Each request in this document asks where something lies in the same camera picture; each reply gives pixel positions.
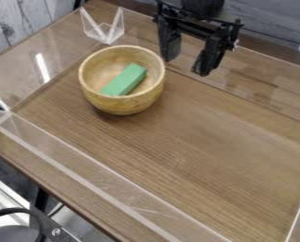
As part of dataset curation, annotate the black cable loop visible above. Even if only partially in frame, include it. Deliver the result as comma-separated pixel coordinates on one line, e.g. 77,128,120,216
0,207,45,242

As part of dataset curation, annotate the green rectangular block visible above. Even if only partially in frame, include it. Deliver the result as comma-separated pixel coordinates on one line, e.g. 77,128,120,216
100,63,147,95

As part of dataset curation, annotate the black table leg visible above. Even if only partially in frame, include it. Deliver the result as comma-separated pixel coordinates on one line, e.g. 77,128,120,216
35,188,49,212

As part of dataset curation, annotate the clear acrylic enclosure wall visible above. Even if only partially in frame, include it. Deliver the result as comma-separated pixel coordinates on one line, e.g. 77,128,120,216
0,1,300,242

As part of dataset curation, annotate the clear acrylic corner bracket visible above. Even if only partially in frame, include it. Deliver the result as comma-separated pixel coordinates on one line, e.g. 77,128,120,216
79,8,124,44

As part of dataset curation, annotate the black metal base plate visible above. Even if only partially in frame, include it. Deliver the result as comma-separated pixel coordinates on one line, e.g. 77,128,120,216
29,207,80,242

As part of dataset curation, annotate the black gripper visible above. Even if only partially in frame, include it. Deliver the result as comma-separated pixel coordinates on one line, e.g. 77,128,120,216
155,0,242,77

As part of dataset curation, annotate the brown wooden bowl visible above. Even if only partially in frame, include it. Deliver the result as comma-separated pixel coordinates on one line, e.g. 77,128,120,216
77,44,166,115

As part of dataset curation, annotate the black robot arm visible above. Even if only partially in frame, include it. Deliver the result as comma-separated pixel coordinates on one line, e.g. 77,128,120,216
152,0,242,77

